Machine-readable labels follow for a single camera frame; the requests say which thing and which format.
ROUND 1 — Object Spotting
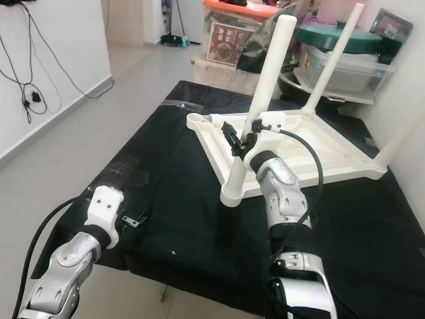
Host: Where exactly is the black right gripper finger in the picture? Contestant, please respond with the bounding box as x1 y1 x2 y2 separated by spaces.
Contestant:
222 122 243 157

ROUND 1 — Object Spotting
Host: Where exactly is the white plastic table top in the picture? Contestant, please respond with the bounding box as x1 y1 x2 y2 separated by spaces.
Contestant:
186 106 389 207

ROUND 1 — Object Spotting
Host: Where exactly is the black table cloth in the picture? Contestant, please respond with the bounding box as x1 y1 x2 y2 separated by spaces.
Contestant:
73 80 425 319

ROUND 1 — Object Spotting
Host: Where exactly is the storage box with red print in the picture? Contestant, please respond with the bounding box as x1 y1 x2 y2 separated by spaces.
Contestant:
203 0 280 67

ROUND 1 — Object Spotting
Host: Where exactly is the black bag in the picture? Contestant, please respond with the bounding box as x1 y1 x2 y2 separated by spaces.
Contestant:
236 7 296 74

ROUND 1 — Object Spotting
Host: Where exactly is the green floor mop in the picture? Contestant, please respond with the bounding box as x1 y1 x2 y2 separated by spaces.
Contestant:
161 0 192 47

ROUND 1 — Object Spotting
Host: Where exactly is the clear plastic container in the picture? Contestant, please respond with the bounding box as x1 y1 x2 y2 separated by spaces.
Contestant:
294 47 399 100

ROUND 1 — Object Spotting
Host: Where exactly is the black power strip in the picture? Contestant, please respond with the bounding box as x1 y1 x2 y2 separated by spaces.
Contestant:
0 0 41 7

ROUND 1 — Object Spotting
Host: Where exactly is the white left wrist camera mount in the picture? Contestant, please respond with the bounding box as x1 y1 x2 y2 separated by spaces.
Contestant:
88 185 126 250

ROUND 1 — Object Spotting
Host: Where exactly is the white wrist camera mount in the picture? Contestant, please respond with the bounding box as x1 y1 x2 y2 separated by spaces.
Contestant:
88 185 126 250
242 112 285 170

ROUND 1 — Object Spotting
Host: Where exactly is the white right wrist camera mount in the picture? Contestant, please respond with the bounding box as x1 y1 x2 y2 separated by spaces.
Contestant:
242 112 285 170

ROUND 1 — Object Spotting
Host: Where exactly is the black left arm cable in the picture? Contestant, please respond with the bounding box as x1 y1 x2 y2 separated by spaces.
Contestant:
19 196 94 319

